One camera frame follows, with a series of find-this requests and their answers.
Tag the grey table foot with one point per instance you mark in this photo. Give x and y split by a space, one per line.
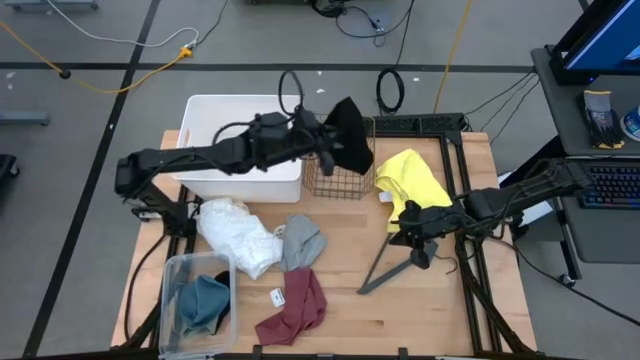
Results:
25 118
50 5

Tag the blue knit cloth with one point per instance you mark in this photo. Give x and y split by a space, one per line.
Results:
202 302

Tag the maroon cloth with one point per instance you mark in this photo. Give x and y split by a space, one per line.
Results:
300 305

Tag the large black cloth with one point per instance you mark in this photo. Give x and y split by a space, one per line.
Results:
352 135

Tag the grey cloth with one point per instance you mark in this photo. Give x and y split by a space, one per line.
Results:
300 245

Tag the black computer monitor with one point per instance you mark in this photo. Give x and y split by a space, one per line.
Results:
605 40

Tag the white wipes tub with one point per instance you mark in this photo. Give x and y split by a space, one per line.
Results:
632 122

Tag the grey work gloves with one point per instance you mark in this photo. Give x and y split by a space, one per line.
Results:
600 120

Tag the yellow cloth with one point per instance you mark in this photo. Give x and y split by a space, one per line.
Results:
407 175

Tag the white perforated plastic bin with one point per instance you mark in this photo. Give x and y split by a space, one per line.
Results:
250 192

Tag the small black cloth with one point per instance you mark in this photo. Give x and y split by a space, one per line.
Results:
224 292

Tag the white paper sheet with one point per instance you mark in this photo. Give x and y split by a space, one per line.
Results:
537 212

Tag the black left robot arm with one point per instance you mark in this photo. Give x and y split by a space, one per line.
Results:
200 152

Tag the dark grey side desk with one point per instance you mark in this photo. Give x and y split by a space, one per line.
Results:
560 110

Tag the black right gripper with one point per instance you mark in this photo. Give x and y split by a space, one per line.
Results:
430 222

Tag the clear plastic container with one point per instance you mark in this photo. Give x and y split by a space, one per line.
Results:
200 345

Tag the grey clothes hanger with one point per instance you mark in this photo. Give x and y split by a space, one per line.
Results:
395 272

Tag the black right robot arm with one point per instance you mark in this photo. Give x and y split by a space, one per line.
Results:
525 187

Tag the black aluminium table frame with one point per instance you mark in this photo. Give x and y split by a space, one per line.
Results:
470 300

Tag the black keyboard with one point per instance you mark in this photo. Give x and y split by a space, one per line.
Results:
612 185

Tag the black power strip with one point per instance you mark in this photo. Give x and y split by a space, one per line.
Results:
425 122

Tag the white cloth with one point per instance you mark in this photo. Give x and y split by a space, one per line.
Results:
235 235

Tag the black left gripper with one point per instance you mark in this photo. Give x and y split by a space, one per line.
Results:
307 132

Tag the black caster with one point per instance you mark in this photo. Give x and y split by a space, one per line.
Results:
7 165

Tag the black floor grommet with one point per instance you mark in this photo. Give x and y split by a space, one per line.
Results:
65 74

